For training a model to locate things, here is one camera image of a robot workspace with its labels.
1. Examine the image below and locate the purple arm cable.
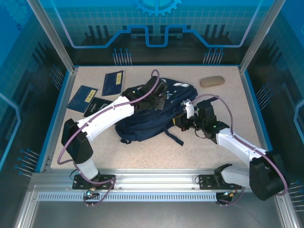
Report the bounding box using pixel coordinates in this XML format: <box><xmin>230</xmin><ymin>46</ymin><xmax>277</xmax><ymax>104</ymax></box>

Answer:
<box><xmin>193</xmin><ymin>94</ymin><xmax>291</xmax><ymax>208</ymax></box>
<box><xmin>56</xmin><ymin>69</ymin><xmax>160</xmax><ymax>207</ymax></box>

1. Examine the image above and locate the blue table border strip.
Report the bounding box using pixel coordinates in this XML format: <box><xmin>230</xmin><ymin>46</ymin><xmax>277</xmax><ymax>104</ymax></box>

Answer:
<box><xmin>242</xmin><ymin>68</ymin><xmax>274</xmax><ymax>154</ymax></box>
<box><xmin>35</xmin><ymin>68</ymin><xmax>72</xmax><ymax>173</ymax></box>

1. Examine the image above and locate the blue book two-character yellow label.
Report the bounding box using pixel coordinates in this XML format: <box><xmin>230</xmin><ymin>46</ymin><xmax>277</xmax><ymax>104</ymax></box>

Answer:
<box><xmin>101</xmin><ymin>70</ymin><xmax>126</xmax><ymax>97</ymax></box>

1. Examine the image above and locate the blue book four-character yellow label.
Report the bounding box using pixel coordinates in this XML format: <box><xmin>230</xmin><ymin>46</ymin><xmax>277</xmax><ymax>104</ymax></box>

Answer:
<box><xmin>66</xmin><ymin>85</ymin><xmax>98</xmax><ymax>114</ymax></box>

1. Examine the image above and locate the navy blue backpack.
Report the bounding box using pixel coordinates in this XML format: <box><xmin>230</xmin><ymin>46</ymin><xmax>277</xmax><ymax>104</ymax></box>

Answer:
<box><xmin>115</xmin><ymin>77</ymin><xmax>199</xmax><ymax>146</ymax></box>

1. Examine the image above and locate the slotted grey cable duct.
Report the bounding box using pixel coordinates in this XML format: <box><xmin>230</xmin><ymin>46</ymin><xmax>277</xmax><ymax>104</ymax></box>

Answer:
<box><xmin>37</xmin><ymin>192</ymin><xmax>225</xmax><ymax>203</ymax></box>

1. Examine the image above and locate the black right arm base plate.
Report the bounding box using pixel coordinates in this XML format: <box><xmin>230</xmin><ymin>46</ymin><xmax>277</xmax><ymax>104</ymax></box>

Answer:
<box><xmin>198</xmin><ymin>174</ymin><xmax>243</xmax><ymax>190</ymax></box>

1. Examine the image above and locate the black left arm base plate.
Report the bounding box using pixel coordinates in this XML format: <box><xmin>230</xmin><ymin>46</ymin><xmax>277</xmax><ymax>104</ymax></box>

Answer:
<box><xmin>72</xmin><ymin>174</ymin><xmax>117</xmax><ymax>190</ymax></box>

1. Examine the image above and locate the tan pencil case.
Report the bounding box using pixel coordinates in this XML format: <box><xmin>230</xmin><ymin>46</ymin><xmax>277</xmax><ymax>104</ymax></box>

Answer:
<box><xmin>199</xmin><ymin>75</ymin><xmax>225</xmax><ymax>88</ymax></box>

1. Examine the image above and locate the blue printed side panel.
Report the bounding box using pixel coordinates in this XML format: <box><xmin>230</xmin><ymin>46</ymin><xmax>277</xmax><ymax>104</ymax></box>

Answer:
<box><xmin>247</xmin><ymin>0</ymin><xmax>304</xmax><ymax>207</ymax></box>
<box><xmin>0</xmin><ymin>0</ymin><xmax>72</xmax><ymax>190</ymax></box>

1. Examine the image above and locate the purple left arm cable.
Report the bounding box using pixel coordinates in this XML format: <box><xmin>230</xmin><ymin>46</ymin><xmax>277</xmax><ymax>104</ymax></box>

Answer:
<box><xmin>56</xmin><ymin>69</ymin><xmax>160</xmax><ymax>207</ymax></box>

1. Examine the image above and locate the black book orange title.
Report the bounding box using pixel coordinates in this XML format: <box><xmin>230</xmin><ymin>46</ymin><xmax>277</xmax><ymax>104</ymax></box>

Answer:
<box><xmin>83</xmin><ymin>96</ymin><xmax>114</xmax><ymax>117</ymax></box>

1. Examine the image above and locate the aluminium frame post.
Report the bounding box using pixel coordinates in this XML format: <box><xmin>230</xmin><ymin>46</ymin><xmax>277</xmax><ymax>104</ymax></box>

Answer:
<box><xmin>26</xmin><ymin>0</ymin><xmax>79</xmax><ymax>74</ymax></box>
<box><xmin>238</xmin><ymin>0</ymin><xmax>287</xmax><ymax>74</ymax></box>

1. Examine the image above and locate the blue printed enclosure panel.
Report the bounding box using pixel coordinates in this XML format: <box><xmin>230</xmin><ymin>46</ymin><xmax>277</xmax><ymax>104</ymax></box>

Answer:
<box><xmin>45</xmin><ymin>0</ymin><xmax>271</xmax><ymax>66</ymax></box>

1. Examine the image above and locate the aluminium mounting rail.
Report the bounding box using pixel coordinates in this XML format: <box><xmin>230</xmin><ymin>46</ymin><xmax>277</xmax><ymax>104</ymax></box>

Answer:
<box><xmin>30</xmin><ymin>168</ymin><xmax>285</xmax><ymax>193</ymax></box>

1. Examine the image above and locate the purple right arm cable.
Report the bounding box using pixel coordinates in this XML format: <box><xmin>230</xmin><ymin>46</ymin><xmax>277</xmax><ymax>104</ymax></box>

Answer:
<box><xmin>193</xmin><ymin>94</ymin><xmax>291</xmax><ymax>208</ymax></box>

